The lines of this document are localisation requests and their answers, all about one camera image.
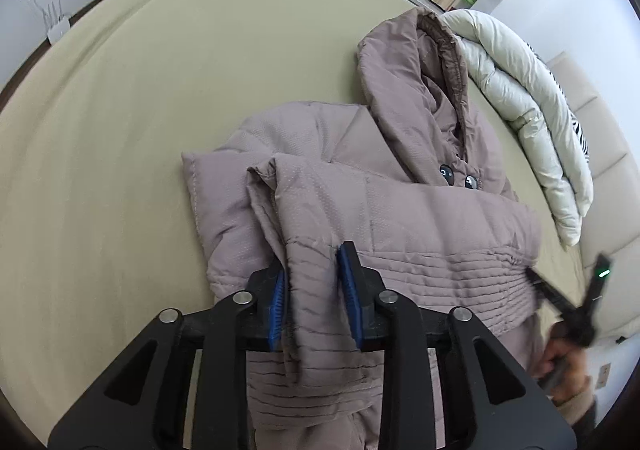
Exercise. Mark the mauve hooded puffer jacket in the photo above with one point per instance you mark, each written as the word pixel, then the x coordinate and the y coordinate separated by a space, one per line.
pixel 400 180

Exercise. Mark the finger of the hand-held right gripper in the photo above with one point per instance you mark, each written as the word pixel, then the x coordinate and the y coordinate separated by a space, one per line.
pixel 550 292

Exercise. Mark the white folded duvet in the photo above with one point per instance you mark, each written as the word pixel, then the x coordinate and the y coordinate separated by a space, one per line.
pixel 520 95

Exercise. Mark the low beige wall socket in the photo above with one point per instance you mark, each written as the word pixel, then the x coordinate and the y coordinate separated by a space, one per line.
pixel 604 374

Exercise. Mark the zebra striped pillow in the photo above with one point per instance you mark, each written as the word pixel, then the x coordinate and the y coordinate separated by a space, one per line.
pixel 580 135

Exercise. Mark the person's right hand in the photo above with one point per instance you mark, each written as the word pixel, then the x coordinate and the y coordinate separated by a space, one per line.
pixel 562 360

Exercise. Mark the beige padded headboard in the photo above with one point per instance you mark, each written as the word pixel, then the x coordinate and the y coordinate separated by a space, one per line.
pixel 610 170

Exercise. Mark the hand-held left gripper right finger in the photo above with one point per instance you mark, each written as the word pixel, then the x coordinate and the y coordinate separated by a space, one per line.
pixel 350 295

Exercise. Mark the person's right forearm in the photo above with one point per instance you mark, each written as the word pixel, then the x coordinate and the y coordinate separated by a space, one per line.
pixel 577 412

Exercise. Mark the bed with beige cover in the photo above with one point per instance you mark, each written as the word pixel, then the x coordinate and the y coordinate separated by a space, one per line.
pixel 125 130

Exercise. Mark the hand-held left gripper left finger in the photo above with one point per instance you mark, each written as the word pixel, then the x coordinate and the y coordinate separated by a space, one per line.
pixel 276 302

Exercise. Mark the white wifi router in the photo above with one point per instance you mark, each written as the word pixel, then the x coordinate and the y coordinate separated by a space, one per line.
pixel 59 28

